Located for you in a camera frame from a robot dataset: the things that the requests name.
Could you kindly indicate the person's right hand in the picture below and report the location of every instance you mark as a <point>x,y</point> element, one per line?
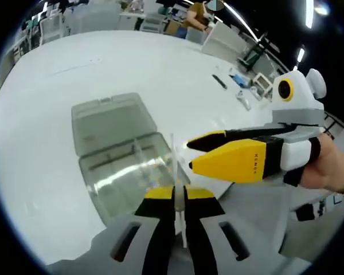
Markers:
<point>335,172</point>

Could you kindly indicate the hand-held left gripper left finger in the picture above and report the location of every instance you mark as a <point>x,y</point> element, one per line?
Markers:
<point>157,229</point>

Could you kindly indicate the white handheld controller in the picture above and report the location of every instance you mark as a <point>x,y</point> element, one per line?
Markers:
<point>244,101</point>

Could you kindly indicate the white framed box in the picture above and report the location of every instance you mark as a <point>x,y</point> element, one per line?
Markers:
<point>263,84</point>

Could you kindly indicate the blue packet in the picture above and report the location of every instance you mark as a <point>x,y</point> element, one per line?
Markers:
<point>240,80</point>

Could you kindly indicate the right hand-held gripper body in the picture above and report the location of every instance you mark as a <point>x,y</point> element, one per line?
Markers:
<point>301,97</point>

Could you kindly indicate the black tripod stand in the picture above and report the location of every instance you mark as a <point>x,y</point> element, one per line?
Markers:
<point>250,53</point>

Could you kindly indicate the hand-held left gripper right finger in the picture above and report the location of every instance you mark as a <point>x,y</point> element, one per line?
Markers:
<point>203,229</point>

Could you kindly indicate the black pen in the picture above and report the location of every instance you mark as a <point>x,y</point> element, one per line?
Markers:
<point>219,82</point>

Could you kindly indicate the clear grey guide fixture box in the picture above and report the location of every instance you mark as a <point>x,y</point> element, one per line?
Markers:
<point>109,123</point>

